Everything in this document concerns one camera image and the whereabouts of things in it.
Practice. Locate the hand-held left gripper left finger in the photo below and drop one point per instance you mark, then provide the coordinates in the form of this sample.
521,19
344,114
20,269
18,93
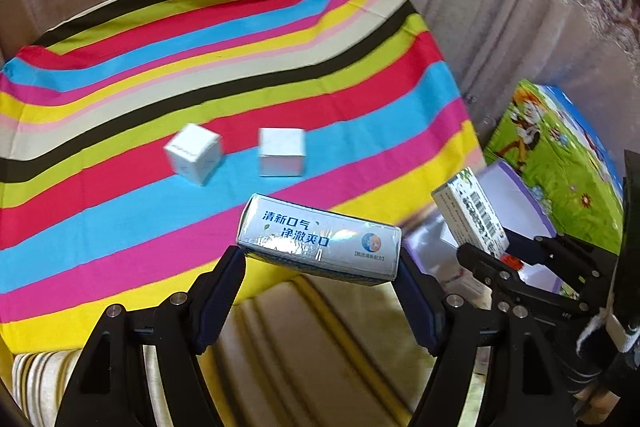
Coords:
220,297

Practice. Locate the colourful striped cloth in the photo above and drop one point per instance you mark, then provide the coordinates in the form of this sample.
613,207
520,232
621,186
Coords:
200,57

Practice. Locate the silver white cube box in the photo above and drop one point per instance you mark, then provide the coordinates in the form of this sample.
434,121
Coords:
282,152

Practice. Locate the beige striped plush cushion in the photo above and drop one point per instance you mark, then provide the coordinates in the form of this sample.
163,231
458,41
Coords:
300,357

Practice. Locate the purple-rimmed white box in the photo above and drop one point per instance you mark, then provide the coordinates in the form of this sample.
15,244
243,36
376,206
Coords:
505,192

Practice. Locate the green cartoon printed blanket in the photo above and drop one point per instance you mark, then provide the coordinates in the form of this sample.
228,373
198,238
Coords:
565,167

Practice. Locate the small white box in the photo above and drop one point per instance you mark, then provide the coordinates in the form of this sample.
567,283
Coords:
192,152

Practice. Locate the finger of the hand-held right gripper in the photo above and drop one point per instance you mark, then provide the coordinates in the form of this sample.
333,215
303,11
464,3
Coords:
560,249
487,269

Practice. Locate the floral lace curtain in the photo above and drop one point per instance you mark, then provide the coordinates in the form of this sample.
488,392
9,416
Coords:
575,7

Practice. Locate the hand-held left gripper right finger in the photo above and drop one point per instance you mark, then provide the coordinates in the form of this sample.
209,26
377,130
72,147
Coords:
420,302

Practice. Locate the white barcode box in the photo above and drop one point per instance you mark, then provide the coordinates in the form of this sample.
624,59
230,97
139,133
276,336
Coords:
470,212

